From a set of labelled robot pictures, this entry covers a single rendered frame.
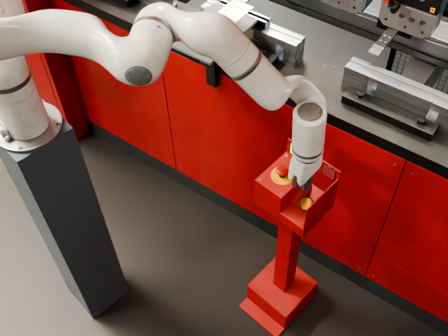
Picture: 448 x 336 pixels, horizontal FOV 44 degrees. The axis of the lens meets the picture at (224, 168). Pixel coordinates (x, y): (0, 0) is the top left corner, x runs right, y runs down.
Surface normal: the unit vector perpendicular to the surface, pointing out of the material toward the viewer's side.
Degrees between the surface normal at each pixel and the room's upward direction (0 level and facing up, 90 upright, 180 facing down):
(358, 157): 90
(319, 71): 0
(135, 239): 0
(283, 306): 0
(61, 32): 51
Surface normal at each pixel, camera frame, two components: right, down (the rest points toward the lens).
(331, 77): -0.02, -0.63
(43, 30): 0.05, 0.24
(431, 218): -0.58, 0.64
